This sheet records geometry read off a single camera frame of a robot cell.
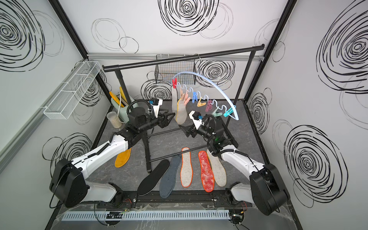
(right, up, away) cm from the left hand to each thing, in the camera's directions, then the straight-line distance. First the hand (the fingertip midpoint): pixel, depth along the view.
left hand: (171, 112), depth 75 cm
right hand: (+7, -4, 0) cm, 8 cm away
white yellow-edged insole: (+27, -34, +8) cm, 44 cm away
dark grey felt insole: (-3, -39, +6) cm, 40 cm away
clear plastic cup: (-43, -3, +22) cm, 48 cm away
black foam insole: (-13, -40, +4) cm, 43 cm away
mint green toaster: (-35, 0, +19) cm, 39 cm away
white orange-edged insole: (+8, -35, +8) cm, 37 cm away
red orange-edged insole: (+20, -36, +8) cm, 42 cm away
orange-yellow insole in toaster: (-39, +9, +19) cm, 44 cm away
